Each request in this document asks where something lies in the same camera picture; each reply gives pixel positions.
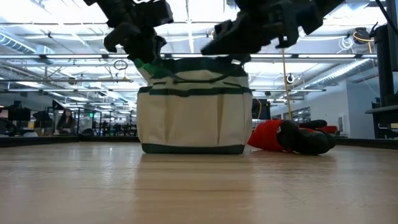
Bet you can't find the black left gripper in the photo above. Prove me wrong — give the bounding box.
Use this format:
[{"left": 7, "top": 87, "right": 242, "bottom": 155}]
[{"left": 83, "top": 0, "right": 174, "bottom": 65}]

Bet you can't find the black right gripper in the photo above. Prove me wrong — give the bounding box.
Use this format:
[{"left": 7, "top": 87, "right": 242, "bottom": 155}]
[{"left": 201, "top": 0, "right": 324, "bottom": 56}]

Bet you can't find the cream green-trimmed gardening bag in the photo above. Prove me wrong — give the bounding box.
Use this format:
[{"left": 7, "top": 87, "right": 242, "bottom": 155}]
[{"left": 136, "top": 55, "right": 253, "bottom": 156}]

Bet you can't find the red black gardening glove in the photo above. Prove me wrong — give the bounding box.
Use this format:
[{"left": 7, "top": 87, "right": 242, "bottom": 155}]
[{"left": 248, "top": 119, "right": 336, "bottom": 156}]

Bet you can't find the black background monitor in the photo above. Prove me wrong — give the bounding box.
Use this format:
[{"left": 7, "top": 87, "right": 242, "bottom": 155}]
[{"left": 251, "top": 98, "right": 271, "bottom": 121}]

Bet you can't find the person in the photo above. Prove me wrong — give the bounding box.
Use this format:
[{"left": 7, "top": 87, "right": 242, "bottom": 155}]
[{"left": 55, "top": 108, "right": 77, "bottom": 135}]

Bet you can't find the black monitor stand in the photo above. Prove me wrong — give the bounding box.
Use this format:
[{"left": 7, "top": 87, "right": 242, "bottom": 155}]
[{"left": 374, "top": 0, "right": 398, "bottom": 108}]

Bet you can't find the grey side desk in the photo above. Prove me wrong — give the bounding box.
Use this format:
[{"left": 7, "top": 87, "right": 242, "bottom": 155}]
[{"left": 365, "top": 105, "right": 398, "bottom": 140}]

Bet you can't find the black hanging cable loop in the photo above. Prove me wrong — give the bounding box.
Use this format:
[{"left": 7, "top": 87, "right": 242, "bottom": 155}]
[{"left": 113, "top": 59, "right": 129, "bottom": 71}]

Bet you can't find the silver ventilation duct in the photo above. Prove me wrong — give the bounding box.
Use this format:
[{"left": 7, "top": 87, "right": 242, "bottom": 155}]
[{"left": 312, "top": 58, "right": 379, "bottom": 87}]

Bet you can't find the white ventilation duct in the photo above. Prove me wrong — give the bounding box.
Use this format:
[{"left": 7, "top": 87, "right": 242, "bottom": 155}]
[{"left": 0, "top": 32, "right": 56, "bottom": 56}]

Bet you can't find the black ceiling cord reel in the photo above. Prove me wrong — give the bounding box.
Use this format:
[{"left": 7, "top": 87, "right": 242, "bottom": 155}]
[{"left": 353, "top": 27, "right": 374, "bottom": 45}]

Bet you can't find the black table frame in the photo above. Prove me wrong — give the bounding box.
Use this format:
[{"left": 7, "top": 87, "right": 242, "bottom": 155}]
[{"left": 0, "top": 135, "right": 398, "bottom": 149}]

